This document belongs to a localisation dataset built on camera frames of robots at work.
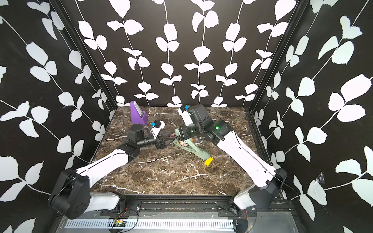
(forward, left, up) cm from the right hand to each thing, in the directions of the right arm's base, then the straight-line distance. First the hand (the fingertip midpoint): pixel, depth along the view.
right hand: (177, 127), depth 69 cm
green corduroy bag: (-4, -7, -13) cm, 15 cm away
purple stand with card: (+27, +33, -23) cm, 49 cm away
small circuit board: (-36, +29, -33) cm, 57 cm away
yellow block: (-3, -18, -31) cm, 35 cm away
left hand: (+3, +4, -10) cm, 11 cm away
